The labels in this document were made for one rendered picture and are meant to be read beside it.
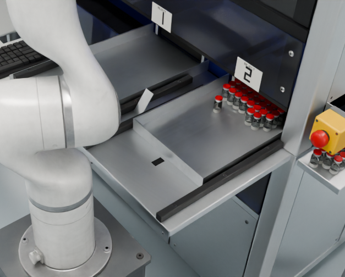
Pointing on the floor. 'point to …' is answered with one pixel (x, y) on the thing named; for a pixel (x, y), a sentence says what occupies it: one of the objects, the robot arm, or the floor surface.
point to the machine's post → (300, 126)
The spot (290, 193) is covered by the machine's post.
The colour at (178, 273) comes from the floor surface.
